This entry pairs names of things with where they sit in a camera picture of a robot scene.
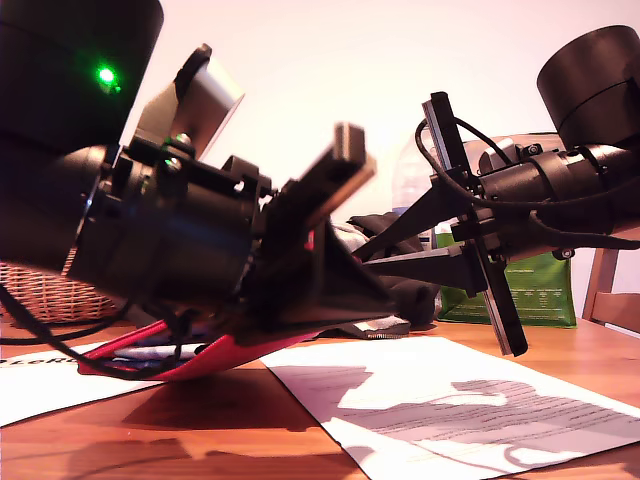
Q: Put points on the white sheet with LeRobot print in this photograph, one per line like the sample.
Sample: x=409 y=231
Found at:
x=40 y=395

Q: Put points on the large clear water bottle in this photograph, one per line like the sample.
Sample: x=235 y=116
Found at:
x=407 y=180

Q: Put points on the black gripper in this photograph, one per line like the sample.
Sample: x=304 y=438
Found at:
x=505 y=185
x=175 y=235

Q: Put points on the wooden chair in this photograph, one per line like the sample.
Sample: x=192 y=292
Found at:
x=615 y=305

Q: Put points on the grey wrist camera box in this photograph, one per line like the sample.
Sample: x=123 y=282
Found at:
x=210 y=100
x=497 y=152

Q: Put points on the dark brown grey-lined garment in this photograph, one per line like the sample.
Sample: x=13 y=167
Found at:
x=415 y=300

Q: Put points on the white sheet with printed text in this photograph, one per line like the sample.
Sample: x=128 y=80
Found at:
x=425 y=360

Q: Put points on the silver green pet food bag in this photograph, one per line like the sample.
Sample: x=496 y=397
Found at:
x=540 y=300

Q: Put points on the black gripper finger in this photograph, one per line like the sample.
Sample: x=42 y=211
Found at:
x=335 y=275

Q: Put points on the woven wicker basket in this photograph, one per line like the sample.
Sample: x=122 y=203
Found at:
x=50 y=300

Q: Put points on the red fabric zip pouch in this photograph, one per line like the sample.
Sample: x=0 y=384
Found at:
x=225 y=357

